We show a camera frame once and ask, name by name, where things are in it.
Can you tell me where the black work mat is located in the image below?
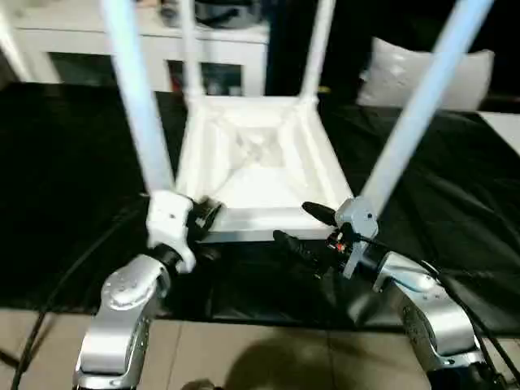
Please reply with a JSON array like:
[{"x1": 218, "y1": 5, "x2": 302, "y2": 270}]
[{"x1": 0, "y1": 81, "x2": 520, "y2": 336}]

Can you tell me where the grey cushion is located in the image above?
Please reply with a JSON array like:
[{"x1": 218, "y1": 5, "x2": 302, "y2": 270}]
[{"x1": 357, "y1": 37, "x2": 495, "y2": 113}]

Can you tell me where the black sofa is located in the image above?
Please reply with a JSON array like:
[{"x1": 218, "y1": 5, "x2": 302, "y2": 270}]
[{"x1": 266, "y1": 0, "x2": 520, "y2": 111}]

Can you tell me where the white flat board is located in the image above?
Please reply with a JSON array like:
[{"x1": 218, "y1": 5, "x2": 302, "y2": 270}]
[{"x1": 479, "y1": 112, "x2": 520, "y2": 157}]

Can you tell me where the white glass-door cabinet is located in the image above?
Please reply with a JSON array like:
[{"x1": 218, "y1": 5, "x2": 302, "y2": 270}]
[{"x1": 0, "y1": 0, "x2": 269, "y2": 97}]

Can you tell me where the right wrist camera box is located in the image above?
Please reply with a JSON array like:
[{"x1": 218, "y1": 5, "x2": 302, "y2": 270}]
[{"x1": 333, "y1": 197, "x2": 379, "y2": 280}]

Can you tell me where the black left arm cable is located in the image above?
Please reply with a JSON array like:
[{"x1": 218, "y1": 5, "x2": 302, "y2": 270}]
[{"x1": 6, "y1": 207, "x2": 149, "y2": 390}]

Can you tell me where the dark cabled device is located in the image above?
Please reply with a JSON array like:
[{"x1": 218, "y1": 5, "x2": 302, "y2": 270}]
[{"x1": 158, "y1": 0, "x2": 266, "y2": 30}]

